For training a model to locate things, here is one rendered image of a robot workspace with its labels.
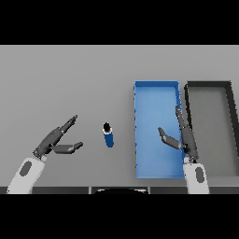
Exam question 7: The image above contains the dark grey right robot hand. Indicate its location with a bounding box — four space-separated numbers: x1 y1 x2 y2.
157 105 199 163

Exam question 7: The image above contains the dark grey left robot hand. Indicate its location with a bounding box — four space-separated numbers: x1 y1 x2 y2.
33 114 84 159

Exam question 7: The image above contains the dark grey bin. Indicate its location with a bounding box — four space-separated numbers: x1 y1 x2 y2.
184 80 239 179

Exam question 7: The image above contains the blue bin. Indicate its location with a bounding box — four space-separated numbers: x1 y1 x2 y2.
133 79 187 180

